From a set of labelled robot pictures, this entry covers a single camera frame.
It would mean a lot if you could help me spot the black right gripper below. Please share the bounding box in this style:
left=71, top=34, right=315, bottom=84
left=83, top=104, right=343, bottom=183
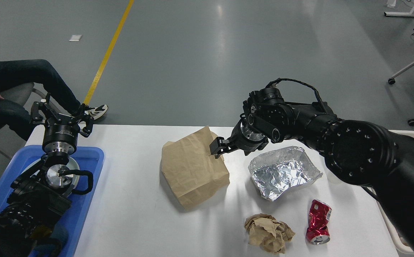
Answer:
left=209, top=119, right=269, bottom=159

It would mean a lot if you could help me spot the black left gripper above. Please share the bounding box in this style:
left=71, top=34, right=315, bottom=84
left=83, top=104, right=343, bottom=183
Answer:
left=30, top=99, right=94, bottom=155

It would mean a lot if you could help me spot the brown paper bag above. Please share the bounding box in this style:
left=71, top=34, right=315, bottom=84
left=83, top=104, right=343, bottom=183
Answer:
left=161, top=126, right=230, bottom=211

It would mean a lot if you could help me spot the aluminium foil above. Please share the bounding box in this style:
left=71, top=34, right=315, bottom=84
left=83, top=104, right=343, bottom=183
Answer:
left=248, top=146, right=323, bottom=202

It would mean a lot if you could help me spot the crushed red can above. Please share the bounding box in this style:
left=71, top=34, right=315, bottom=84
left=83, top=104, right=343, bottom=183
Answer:
left=305, top=200, right=332, bottom=245

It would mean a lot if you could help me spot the white paper cup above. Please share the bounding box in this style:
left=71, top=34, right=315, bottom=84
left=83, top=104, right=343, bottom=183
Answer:
left=326, top=170, right=342, bottom=185

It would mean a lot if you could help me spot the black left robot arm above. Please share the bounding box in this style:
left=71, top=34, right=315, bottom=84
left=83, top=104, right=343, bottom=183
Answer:
left=0, top=97, right=94, bottom=257

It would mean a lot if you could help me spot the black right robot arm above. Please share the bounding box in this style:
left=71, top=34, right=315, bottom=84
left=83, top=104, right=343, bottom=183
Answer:
left=210, top=78, right=414, bottom=251

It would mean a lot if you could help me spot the blue plastic tray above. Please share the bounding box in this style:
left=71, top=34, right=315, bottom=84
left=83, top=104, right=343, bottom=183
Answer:
left=0, top=145, right=105, bottom=257

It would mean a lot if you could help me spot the seated person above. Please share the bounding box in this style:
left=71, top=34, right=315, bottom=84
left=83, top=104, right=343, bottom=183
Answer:
left=0, top=30, right=109, bottom=141

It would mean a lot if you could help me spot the crumpled brown paper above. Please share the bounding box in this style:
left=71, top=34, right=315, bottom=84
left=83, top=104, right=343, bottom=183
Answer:
left=244, top=213, right=295, bottom=255

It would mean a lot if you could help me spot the beige plastic bin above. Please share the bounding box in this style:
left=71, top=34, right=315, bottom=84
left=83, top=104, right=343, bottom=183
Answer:
left=377, top=130, right=414, bottom=257

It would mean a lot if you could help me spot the white desk frame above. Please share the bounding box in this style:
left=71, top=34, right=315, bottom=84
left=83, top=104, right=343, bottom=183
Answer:
left=384, top=0, right=414, bottom=18

